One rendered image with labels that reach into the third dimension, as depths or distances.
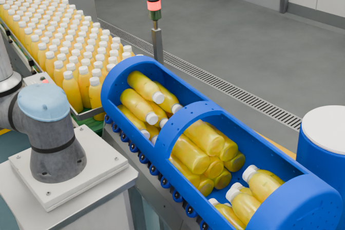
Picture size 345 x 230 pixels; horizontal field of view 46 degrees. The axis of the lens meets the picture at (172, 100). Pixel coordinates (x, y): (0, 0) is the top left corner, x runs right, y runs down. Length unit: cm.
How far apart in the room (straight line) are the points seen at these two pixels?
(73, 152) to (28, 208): 18
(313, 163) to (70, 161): 82
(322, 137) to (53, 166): 87
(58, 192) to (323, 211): 65
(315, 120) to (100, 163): 78
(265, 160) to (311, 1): 389
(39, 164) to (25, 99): 18
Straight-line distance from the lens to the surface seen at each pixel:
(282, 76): 390
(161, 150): 122
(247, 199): 108
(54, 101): 104
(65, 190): 110
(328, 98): 365
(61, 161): 111
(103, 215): 118
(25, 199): 117
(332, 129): 152
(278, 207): 97
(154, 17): 206
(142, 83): 148
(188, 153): 122
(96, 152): 120
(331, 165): 147
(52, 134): 106
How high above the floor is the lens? 192
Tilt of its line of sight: 33 degrees down
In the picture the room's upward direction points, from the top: 4 degrees counter-clockwise
